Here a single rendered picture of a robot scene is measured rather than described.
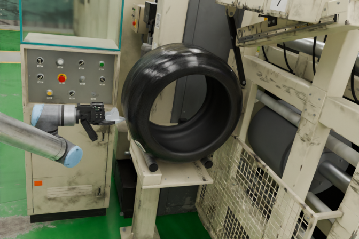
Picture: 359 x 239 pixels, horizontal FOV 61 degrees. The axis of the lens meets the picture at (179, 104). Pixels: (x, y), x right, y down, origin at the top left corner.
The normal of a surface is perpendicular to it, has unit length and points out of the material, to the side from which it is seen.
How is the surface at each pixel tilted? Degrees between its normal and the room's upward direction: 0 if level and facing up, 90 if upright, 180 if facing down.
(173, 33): 90
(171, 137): 35
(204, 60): 42
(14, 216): 0
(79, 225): 0
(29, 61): 90
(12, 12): 90
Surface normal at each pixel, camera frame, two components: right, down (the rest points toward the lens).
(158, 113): 0.31, 0.39
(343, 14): -0.94, -0.02
